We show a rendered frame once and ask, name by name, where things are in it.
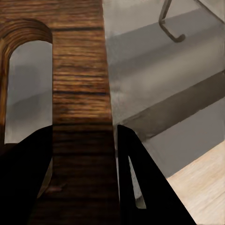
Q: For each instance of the cutting board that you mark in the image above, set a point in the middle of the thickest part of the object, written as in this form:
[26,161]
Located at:
[83,189]

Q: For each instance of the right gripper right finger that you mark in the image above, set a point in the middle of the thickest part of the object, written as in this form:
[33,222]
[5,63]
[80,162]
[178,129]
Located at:
[163,206]

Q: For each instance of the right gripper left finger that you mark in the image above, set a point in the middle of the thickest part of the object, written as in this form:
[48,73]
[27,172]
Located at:
[22,171]

